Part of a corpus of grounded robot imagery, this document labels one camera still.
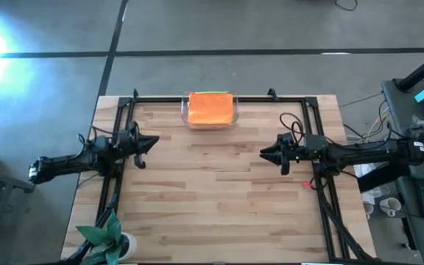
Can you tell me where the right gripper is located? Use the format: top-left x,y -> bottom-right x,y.
260,144 -> 308,177

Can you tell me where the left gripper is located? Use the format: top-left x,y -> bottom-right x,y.
118,129 -> 160,170

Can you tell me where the orange microfiber towel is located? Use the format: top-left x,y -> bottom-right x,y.
188,92 -> 234,126

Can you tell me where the clear plastic bin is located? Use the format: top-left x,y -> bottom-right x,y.
180,90 -> 240,130

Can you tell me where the white plant pot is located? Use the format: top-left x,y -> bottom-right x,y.
118,231 -> 138,261

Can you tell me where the green artificial plant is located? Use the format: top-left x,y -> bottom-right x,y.
76,209 -> 129,265

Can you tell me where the white plastic item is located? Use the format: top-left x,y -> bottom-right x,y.
353,163 -> 392,199

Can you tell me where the white mug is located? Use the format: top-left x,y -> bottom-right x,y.
379,197 -> 403,217
362,201 -> 375,220

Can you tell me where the black desk crossbar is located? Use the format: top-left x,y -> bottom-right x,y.
357,161 -> 411,193

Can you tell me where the grey side desk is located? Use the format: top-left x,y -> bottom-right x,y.
381,78 -> 424,265

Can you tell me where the black slanted pole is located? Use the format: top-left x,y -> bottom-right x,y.
395,46 -> 424,93

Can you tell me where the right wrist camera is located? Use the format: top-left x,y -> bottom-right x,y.
278,131 -> 294,146

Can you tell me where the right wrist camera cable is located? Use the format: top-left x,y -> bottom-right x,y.
278,112 -> 305,145

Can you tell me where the black aluminium table frame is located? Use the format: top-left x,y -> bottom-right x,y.
99,96 -> 340,264

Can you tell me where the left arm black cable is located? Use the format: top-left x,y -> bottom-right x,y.
77,124 -> 124,148

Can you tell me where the black diagonal frame strut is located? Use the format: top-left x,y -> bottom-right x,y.
63,180 -> 123,265
313,172 -> 377,263

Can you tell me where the floor cable bundle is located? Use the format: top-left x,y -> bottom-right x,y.
342,97 -> 399,148

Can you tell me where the black floor cable loop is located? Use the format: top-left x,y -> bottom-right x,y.
335,0 -> 358,12

